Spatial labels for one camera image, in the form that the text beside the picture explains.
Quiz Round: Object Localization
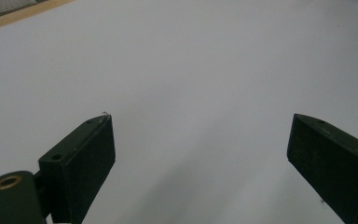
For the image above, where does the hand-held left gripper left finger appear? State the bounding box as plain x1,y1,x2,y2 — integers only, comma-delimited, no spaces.
38,114,117,224

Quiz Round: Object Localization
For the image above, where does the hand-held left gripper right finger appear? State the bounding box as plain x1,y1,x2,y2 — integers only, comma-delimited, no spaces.
287,113,358,224

